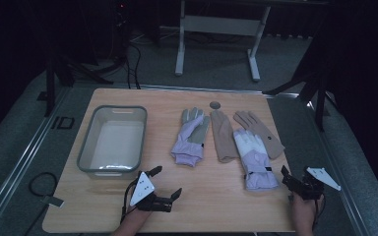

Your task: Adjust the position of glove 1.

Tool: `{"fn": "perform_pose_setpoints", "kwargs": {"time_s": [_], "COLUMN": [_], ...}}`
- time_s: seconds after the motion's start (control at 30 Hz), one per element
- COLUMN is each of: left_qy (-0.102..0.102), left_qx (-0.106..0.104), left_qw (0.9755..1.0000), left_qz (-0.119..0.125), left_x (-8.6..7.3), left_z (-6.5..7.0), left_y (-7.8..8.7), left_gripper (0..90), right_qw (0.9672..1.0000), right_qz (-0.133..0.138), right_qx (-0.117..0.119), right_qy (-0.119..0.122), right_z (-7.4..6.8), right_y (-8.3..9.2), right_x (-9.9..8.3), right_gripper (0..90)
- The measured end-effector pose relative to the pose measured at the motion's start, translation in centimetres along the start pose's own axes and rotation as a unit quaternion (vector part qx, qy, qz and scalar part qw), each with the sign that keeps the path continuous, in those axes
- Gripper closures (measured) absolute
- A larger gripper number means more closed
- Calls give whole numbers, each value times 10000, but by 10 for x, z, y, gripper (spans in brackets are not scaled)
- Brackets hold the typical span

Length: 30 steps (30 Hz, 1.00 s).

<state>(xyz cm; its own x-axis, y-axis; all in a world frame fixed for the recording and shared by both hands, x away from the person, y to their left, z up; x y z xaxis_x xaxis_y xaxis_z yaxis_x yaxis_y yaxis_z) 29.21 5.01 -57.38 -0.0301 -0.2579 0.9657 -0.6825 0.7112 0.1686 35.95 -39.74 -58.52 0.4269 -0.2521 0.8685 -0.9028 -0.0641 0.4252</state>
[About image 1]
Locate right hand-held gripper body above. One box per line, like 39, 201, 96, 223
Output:
288, 166, 342, 201

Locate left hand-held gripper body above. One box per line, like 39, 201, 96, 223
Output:
129, 171, 174, 213

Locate purple white ski glove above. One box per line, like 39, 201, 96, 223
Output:
232, 127, 281, 192
170, 106, 212, 168

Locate clear plastic bin grey rim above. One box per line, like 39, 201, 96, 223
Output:
77, 104, 149, 180

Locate plain beige knit glove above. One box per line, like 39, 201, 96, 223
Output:
209, 109, 240, 164

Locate person's right hand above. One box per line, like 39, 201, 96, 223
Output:
291, 195, 325, 225

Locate person's left hand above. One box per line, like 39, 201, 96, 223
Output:
122, 206, 152, 227

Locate beige knit glove with button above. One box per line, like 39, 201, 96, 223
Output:
232, 110, 286, 160

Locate black metal stand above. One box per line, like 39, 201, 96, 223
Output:
264, 65, 332, 132
43, 55, 114, 118

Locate grey tape piece on floor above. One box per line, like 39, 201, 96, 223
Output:
40, 195, 65, 208

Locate left hand-held gripper black cable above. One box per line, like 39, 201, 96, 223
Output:
120, 179, 140, 224

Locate silver metal floor rail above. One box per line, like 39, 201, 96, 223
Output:
307, 100, 372, 236
139, 84, 299, 98
0, 87, 71, 236

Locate black hanging cables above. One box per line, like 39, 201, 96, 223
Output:
124, 42, 142, 90

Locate looped black floor cable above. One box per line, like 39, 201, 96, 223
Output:
29, 171, 59, 198

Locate white metal desk frame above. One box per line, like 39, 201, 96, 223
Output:
174, 0, 329, 83

